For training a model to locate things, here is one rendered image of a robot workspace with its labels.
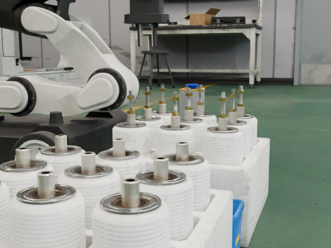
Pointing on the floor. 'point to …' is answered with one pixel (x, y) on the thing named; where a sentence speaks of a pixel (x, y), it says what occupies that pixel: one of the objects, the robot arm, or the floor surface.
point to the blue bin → (238, 206)
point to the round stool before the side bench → (157, 67)
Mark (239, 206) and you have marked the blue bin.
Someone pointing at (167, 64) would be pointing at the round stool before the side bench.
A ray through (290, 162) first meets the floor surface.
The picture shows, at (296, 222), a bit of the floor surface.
